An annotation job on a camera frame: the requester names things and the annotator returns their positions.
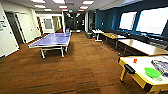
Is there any dark elevator doorway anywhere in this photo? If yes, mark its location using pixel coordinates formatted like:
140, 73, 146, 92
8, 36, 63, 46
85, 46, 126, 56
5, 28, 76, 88
4, 11, 25, 46

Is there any white ceiling light panel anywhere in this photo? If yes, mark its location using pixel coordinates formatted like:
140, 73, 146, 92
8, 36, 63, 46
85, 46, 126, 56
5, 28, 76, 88
81, 0, 95, 6
30, 0, 46, 4
33, 4, 47, 9
51, 0, 66, 5
58, 4, 69, 10
78, 5, 90, 10

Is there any long wooden table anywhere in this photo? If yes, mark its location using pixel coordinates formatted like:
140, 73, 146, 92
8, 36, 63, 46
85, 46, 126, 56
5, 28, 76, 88
117, 37, 168, 57

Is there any small orange ball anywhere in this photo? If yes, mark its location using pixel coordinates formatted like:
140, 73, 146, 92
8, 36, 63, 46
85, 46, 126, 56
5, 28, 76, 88
132, 57, 139, 65

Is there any frosted glass panel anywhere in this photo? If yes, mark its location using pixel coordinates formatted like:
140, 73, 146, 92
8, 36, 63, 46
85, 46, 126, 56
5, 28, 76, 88
42, 17, 55, 31

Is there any dark waste bin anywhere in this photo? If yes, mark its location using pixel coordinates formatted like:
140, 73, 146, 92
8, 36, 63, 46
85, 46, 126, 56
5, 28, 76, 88
84, 31, 95, 40

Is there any white hallway door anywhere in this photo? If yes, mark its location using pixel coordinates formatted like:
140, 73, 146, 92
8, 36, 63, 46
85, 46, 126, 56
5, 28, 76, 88
19, 12, 36, 43

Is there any white wall notice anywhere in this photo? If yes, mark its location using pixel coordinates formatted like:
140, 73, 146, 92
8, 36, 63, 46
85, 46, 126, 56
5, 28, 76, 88
0, 19, 8, 33

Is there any green bowl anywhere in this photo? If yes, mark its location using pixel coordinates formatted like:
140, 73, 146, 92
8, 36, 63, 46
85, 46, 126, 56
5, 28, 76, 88
143, 66, 163, 80

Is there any small white table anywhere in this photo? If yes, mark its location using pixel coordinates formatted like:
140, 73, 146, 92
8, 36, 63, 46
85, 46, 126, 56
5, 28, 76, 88
91, 28, 105, 43

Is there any yellow air hockey table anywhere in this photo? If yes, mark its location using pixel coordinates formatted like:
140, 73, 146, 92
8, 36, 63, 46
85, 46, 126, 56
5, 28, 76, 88
117, 54, 168, 94

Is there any blue ping pong table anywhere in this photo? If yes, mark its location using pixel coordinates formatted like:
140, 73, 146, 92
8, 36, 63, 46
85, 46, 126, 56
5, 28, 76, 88
27, 31, 72, 60

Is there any bright window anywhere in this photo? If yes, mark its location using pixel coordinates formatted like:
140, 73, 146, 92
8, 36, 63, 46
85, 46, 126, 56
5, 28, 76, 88
135, 6, 168, 36
118, 11, 139, 32

